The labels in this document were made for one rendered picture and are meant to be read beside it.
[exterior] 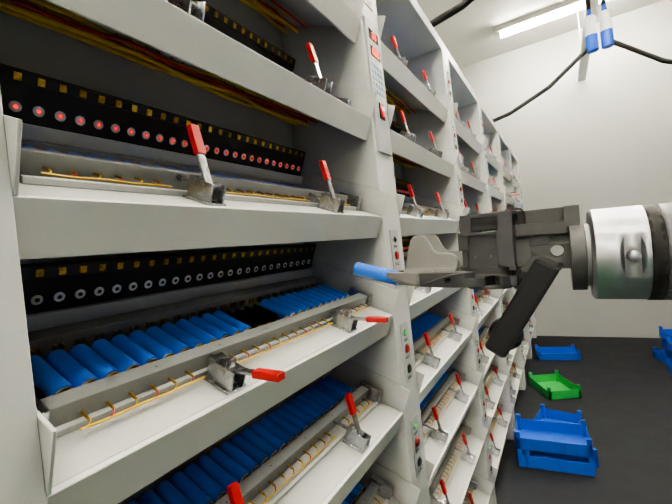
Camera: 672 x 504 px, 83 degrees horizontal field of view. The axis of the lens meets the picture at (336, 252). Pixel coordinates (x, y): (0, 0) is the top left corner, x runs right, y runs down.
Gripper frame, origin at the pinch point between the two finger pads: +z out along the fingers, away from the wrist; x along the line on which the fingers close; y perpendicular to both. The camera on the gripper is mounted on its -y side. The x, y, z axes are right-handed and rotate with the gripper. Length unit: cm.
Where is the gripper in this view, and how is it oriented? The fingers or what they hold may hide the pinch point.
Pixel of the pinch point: (400, 279)
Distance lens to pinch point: 49.5
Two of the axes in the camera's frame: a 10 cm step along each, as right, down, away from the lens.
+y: -0.8, -10.0, -0.2
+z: -8.6, 0.6, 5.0
